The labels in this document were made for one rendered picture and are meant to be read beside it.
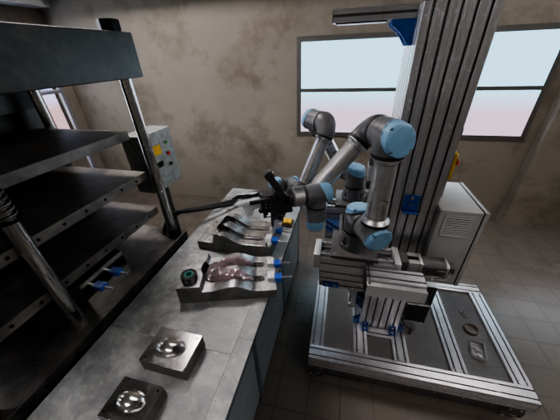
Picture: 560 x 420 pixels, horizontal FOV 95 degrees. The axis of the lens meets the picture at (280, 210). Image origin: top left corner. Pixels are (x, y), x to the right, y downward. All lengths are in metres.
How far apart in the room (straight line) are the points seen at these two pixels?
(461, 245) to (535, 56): 2.39
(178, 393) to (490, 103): 3.49
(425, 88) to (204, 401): 1.46
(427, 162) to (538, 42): 2.39
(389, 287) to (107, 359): 1.28
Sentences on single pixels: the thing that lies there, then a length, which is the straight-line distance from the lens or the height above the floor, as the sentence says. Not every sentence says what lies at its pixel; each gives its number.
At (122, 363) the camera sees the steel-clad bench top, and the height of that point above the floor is 0.80.
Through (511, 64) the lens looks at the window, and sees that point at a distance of 3.53.
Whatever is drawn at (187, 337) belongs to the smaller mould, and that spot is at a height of 0.87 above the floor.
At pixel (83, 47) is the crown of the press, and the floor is 1.94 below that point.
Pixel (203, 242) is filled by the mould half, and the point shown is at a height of 0.86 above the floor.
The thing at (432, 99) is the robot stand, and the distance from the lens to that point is 1.27.
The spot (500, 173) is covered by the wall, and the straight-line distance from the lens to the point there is 3.90.
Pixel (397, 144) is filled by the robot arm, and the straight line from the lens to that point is 0.96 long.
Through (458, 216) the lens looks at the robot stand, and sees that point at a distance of 1.46.
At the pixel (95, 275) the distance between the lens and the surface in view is 1.66.
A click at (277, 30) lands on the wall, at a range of 3.30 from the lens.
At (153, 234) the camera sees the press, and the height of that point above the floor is 0.79.
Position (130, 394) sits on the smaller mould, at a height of 0.85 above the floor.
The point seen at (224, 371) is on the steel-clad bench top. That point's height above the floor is 0.80.
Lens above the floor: 1.89
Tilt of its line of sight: 31 degrees down
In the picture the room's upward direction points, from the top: 2 degrees counter-clockwise
